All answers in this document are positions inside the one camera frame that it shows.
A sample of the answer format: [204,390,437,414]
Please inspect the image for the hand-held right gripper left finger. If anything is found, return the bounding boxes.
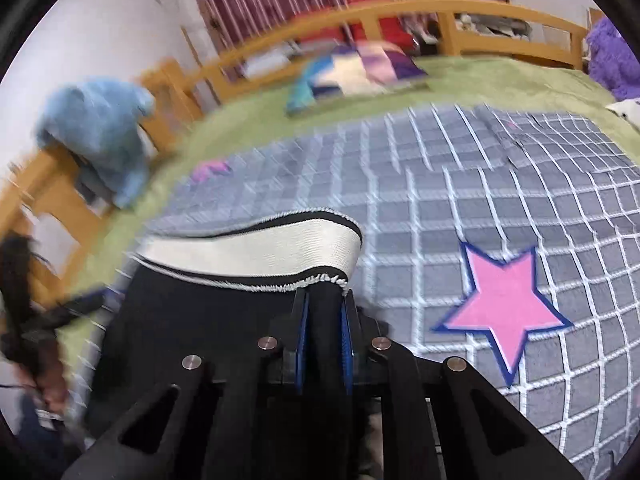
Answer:
[60,289,311,480]

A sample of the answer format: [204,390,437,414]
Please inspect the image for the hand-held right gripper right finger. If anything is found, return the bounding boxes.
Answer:
[341,295,586,480]

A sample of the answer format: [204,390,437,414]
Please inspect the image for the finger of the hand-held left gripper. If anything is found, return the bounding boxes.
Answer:
[22,292,108,342]

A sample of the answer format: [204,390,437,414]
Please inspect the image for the black pants with white stripe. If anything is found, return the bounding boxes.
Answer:
[82,207,363,480]

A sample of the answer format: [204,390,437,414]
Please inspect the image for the person's leg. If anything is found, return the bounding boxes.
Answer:
[7,400,86,480]

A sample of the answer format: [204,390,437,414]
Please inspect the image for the grey checked blanket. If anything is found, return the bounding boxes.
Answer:
[85,102,640,466]

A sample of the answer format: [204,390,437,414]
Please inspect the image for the blue plush toy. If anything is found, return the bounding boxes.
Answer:
[35,77,156,209]

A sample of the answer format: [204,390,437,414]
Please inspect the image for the small pink purple item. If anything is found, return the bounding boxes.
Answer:
[191,160,232,184]

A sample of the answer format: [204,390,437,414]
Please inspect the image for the green bed sheet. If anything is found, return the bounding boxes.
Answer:
[65,55,640,341]

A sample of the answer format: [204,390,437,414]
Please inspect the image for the white patterned cloth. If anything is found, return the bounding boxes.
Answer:
[605,100,640,133]

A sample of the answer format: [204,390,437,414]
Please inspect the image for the purple plush toy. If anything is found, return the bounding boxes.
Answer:
[585,16,640,102]

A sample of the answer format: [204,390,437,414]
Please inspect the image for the wooden bed frame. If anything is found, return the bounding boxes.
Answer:
[0,0,591,311]

